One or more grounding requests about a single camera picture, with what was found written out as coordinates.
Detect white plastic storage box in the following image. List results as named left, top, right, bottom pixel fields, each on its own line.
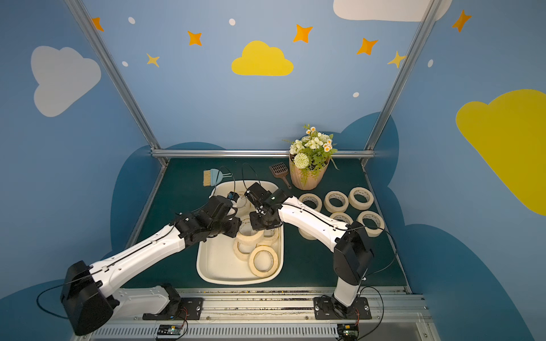
left=196, top=180, right=284, bottom=286

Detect cream masking tape roll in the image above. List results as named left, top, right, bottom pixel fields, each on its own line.
left=257, top=228, right=280, bottom=246
left=233, top=239, right=256, bottom=262
left=233, top=196, right=255, bottom=218
left=248, top=246, right=280, bottom=278
left=236, top=218, right=264, bottom=246
left=323, top=191, right=349, bottom=213
left=348, top=187, right=375, bottom=211
left=330, top=213, right=354, bottom=227
left=299, top=229, right=317, bottom=240
left=299, top=193, right=323, bottom=213
left=357, top=210, right=385, bottom=238

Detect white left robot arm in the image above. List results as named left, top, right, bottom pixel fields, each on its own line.
left=61, top=192, right=241, bottom=336

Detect left green circuit board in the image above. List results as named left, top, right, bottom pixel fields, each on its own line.
left=156, top=324, right=184, bottom=339

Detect aluminium rail frame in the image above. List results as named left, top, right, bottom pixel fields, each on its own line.
left=80, top=287, right=440, bottom=340

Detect green table mat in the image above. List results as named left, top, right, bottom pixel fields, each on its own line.
left=125, top=159, right=406, bottom=288

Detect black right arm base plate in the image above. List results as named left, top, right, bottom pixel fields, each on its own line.
left=313, top=295, right=372, bottom=320

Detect white and green artificial flowers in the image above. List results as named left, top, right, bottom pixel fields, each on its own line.
left=289, top=124, right=338, bottom=171

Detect beige ribbed flower pot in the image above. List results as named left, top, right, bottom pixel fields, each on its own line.
left=289, top=156, right=330, bottom=190

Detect brown slotted litter scoop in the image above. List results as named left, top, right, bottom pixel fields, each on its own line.
left=270, top=162, right=292, bottom=190

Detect right green circuit board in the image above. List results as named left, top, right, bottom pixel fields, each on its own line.
left=336, top=324, right=360, bottom=341

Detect green circuit board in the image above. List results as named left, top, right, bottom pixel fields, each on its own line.
left=336, top=324, right=360, bottom=341
left=156, top=324, right=184, bottom=339

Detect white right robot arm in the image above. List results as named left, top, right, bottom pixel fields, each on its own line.
left=245, top=183, right=375, bottom=308

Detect blue dustpan with brush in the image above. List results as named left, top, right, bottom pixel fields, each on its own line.
left=203, top=169, right=232, bottom=187

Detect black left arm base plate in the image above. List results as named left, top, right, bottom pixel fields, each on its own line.
left=142, top=284, right=204, bottom=321

